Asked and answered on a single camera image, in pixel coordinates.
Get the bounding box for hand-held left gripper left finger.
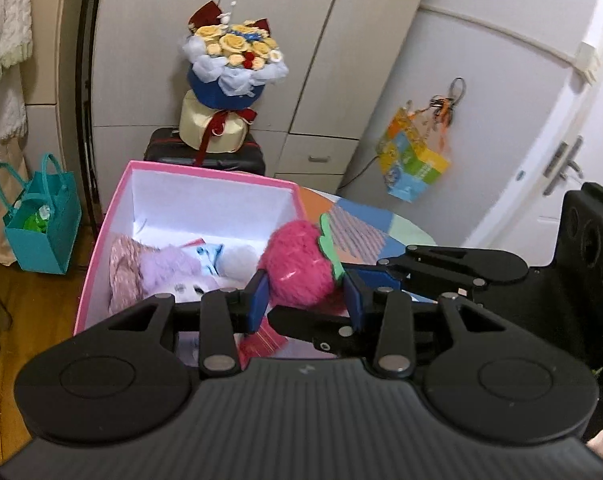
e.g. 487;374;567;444
106;269;272;379

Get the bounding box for beige wardrobe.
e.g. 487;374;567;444
92;0;439;193

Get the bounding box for black suitcase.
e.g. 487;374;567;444
142;127;266;177

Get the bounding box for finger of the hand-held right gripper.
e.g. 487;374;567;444
268;305;380;357
349;244;530;294

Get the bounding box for pink floral cloth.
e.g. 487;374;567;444
108;236;148;316

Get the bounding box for white blue tissue packet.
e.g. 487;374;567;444
182;240;227;279

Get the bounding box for pink cardboard box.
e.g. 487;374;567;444
74;160;342;361

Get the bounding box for key bundle with orange lanyard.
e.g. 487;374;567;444
429;77;467;126

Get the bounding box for fluffy white pajama pants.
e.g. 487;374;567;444
0;65;30;146

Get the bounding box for yellow flower bouquet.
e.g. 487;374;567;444
178;0;290;153

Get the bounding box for red envelope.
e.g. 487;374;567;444
236;320;288;361

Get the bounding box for purple plush toy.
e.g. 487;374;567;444
136;245;243;304

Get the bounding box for teal gift bag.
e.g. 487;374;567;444
0;152;82;276

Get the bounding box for metal door handle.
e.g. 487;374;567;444
542;135;586;197

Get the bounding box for white door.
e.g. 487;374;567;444
459;0;603;274

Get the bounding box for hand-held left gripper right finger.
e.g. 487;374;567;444
344;280;512;379

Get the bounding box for colourful paper gift bag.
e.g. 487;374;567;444
376;105;452;205

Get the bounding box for white wall junction box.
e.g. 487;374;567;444
575;41;602;84

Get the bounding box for pink strawberry plush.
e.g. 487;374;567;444
258;214;349;311

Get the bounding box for white brown plush toy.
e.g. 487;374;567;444
216;247;258;281

